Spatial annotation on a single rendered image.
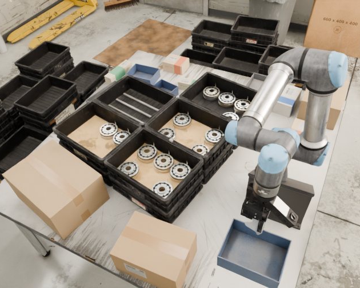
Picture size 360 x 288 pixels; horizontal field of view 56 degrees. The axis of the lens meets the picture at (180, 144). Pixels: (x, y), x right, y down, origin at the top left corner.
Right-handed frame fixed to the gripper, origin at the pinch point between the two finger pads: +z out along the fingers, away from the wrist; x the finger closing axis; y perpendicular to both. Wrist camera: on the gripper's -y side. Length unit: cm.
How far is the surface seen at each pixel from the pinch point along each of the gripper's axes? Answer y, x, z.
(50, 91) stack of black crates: 198, -86, 53
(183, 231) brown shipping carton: 31.1, -3.3, 26.2
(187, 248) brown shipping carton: 25.8, 2.6, 26.9
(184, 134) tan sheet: 59, -58, 22
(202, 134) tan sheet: 51, -62, 22
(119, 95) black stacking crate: 112, -69, 20
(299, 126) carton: 5, -97, 23
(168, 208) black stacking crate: 43, -12, 27
